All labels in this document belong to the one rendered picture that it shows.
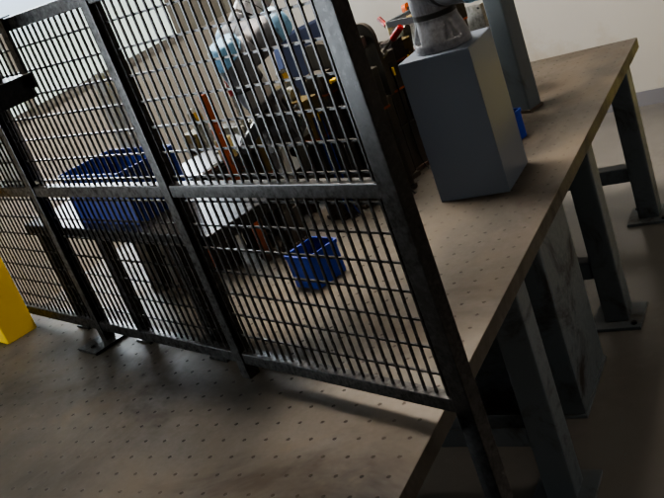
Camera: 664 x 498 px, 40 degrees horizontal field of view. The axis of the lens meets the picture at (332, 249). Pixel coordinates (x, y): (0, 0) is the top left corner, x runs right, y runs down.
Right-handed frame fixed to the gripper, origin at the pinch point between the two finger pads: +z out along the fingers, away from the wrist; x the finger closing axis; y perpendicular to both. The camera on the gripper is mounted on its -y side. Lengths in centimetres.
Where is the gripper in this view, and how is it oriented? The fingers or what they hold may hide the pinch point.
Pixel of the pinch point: (298, 168)
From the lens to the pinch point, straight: 211.2
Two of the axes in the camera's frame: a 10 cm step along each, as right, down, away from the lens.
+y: 8.5, -2.6, -4.5
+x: 1.6, -6.9, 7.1
